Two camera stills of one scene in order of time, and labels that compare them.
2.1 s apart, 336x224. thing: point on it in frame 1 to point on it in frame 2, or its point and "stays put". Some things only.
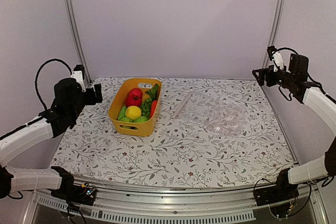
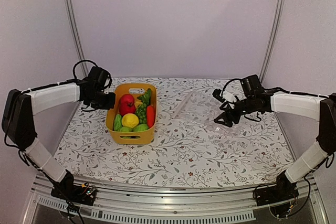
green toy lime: (140, 119) to (140, 127)
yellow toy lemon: (133, 112) to (130, 120)
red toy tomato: (134, 97) to (127, 104)
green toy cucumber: (122, 113) to (118, 123)
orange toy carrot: (153, 108) to (150, 115)
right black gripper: (271, 82) to (226, 115)
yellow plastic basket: (139, 129) to (147, 137)
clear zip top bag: (213, 113) stays put
